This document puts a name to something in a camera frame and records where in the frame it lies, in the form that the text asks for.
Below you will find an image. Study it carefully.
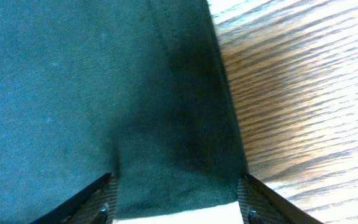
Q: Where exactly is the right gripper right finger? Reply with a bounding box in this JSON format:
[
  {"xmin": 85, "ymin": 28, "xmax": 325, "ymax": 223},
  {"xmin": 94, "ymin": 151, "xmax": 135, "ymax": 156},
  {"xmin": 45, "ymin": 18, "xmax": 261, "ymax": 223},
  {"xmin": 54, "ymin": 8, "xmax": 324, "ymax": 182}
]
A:
[{"xmin": 237, "ymin": 174, "xmax": 323, "ymax": 224}]

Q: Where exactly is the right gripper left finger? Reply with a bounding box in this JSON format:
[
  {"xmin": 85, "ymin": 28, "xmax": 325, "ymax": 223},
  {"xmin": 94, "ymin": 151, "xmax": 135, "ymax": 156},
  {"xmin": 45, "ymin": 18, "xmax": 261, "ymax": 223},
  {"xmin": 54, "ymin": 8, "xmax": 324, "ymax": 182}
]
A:
[{"xmin": 32, "ymin": 173, "xmax": 119, "ymax": 224}]

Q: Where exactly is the black t-shirt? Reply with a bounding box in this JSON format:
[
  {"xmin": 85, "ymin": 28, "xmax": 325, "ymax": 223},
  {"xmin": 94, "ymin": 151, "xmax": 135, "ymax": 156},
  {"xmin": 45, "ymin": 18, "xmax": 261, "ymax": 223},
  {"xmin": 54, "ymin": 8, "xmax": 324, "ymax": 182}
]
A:
[{"xmin": 0, "ymin": 0, "xmax": 244, "ymax": 223}]

